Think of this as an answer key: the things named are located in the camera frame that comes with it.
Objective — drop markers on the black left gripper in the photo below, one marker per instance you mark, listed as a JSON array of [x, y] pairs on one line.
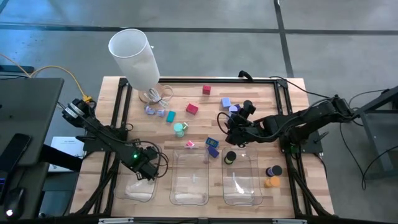
[[144, 166]]

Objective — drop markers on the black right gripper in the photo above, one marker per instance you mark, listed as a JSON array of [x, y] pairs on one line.
[[244, 130]]

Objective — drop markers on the lime sand timer black cap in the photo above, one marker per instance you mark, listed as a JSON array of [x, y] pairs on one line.
[[230, 156]]

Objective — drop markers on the dark blue digital clock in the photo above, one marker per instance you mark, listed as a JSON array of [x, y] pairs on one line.
[[213, 152]]

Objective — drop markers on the small red cube box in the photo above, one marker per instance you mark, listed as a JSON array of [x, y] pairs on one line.
[[206, 90]]

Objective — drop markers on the red rectangular box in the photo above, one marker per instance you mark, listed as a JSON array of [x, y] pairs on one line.
[[192, 109]]

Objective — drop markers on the green sand timer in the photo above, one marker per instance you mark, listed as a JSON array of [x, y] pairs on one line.
[[178, 128]]

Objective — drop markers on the teal rectangular box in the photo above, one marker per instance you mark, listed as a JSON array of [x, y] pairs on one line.
[[170, 116]]

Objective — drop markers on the clear plastic bin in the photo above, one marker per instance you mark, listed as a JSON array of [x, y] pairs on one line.
[[136, 193], [189, 180], [242, 186]]

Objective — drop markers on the purple sand timer black cap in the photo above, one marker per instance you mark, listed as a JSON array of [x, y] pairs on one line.
[[276, 170]]

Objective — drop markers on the orange sand timer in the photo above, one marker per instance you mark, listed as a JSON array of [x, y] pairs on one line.
[[274, 181]]

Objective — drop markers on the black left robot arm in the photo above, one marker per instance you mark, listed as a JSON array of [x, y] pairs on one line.
[[105, 133]]

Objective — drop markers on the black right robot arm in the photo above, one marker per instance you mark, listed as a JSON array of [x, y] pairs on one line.
[[295, 119]]

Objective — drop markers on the lavender sand timer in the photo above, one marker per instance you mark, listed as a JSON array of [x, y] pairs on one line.
[[233, 109]]

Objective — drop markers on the small dark blue box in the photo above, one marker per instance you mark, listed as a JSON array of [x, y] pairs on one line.
[[237, 107]]

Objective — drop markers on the light blue box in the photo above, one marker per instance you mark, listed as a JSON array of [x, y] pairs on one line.
[[226, 102]]

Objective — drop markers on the small pink clip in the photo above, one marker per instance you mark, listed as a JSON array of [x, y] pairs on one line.
[[190, 144]]

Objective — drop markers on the small green silver cube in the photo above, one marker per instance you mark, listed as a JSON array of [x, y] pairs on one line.
[[185, 126]]

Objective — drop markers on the small clear purple object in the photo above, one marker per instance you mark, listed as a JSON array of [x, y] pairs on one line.
[[160, 113], [149, 110]]

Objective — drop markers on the white paper sheet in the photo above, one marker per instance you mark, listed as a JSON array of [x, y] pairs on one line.
[[66, 144]]

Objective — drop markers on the black desk support bar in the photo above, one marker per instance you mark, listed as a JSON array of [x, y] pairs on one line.
[[59, 157]]

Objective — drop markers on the dark grey desk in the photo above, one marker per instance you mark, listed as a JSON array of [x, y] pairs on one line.
[[31, 105]]

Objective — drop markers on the black smartphone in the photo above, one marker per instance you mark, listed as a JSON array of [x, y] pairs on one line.
[[14, 152]]

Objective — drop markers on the black computer mouse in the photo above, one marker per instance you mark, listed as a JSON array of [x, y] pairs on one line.
[[14, 202]]

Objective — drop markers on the grey metal stand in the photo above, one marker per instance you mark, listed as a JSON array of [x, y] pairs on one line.
[[376, 143]]

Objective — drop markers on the black flat floor bar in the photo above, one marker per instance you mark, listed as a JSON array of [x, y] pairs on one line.
[[15, 68]]

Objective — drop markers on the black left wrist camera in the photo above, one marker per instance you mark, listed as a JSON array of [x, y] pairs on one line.
[[151, 151]]

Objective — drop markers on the black aluminium table frame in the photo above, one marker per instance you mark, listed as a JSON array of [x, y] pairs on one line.
[[264, 81]]

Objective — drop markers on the grey metal bracket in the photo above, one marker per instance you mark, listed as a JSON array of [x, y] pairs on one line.
[[116, 220], [289, 221]]

